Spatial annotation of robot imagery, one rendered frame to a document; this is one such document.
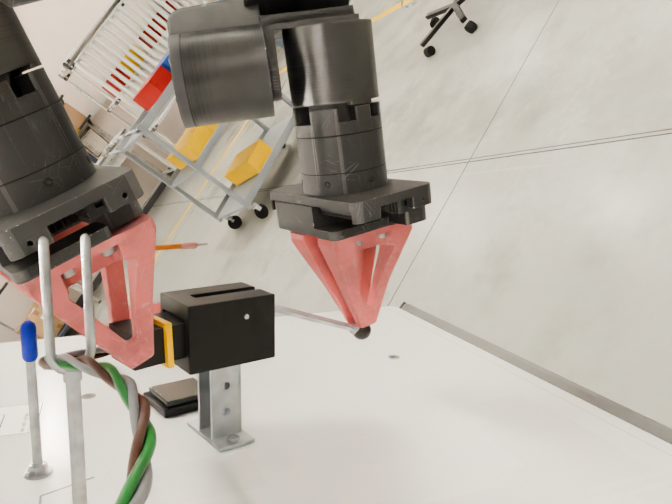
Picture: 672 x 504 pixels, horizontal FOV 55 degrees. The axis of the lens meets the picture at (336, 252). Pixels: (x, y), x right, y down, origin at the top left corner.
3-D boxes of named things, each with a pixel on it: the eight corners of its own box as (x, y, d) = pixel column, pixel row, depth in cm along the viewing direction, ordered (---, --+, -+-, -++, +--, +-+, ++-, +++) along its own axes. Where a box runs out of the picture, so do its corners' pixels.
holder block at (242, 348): (275, 357, 39) (275, 293, 39) (190, 376, 36) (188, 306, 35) (242, 340, 43) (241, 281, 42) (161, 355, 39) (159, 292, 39)
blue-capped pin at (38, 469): (56, 475, 35) (46, 321, 33) (26, 483, 34) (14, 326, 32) (49, 464, 36) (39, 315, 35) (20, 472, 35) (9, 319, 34)
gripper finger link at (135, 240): (97, 414, 31) (-6, 246, 27) (59, 372, 36) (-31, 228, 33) (213, 336, 34) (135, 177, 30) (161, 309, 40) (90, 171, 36)
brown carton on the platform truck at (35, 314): (60, 317, 747) (33, 302, 733) (73, 311, 704) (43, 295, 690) (41, 347, 729) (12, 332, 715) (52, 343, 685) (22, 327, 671)
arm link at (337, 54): (377, -3, 38) (361, 7, 43) (260, 10, 37) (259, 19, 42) (389, 115, 40) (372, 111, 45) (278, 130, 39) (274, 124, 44)
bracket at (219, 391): (255, 442, 39) (254, 363, 38) (219, 452, 37) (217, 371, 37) (220, 416, 43) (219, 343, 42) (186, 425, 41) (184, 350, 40)
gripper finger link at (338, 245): (349, 350, 42) (331, 210, 39) (290, 324, 47) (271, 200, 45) (424, 317, 45) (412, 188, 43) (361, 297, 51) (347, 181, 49)
